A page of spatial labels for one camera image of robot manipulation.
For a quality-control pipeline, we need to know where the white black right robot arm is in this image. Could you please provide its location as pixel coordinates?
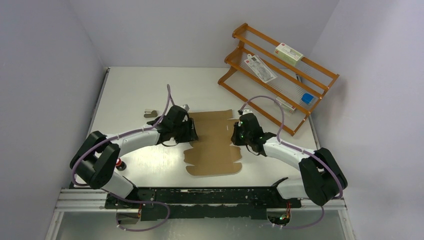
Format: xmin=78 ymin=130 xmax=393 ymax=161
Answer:
xmin=231 ymin=110 xmax=348 ymax=207

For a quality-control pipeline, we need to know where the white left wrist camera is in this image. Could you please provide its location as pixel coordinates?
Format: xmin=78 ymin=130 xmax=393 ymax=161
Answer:
xmin=180 ymin=104 xmax=190 ymax=112

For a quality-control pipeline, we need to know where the orange wooden rack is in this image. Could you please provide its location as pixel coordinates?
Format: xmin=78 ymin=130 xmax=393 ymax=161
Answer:
xmin=217 ymin=23 xmax=339 ymax=136

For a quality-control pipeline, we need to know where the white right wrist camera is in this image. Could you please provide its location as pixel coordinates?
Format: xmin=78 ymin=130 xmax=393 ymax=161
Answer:
xmin=238 ymin=107 xmax=253 ymax=116

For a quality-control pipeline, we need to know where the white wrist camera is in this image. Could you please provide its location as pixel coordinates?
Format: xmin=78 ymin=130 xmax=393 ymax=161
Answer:
xmin=180 ymin=104 xmax=190 ymax=112
xmin=238 ymin=107 xmax=253 ymax=116

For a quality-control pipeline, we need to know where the white green small box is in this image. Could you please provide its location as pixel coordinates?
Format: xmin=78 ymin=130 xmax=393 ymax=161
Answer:
xmin=273 ymin=42 xmax=304 ymax=67

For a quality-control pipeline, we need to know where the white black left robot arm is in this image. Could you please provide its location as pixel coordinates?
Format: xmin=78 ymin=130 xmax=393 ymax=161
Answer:
xmin=69 ymin=104 xmax=198 ymax=208

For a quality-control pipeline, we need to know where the blue small block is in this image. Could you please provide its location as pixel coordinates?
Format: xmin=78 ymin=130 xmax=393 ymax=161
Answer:
xmin=301 ymin=93 xmax=315 ymax=106

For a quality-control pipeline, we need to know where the brown cardboard box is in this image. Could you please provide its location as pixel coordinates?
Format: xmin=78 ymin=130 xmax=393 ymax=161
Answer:
xmin=183 ymin=109 xmax=242 ymax=177

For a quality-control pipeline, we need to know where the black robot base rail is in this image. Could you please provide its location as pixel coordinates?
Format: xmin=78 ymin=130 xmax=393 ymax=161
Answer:
xmin=104 ymin=185 xmax=302 ymax=221

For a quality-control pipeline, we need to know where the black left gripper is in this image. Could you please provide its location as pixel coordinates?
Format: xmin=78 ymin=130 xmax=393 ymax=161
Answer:
xmin=172 ymin=117 xmax=199 ymax=143

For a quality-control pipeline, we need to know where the clear plastic blister package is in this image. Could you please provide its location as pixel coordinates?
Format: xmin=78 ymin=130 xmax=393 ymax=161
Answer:
xmin=244 ymin=54 xmax=277 ymax=83

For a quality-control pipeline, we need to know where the aluminium frame profile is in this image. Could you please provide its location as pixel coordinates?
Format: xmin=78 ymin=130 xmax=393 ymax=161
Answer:
xmin=54 ymin=188 xmax=348 ymax=213

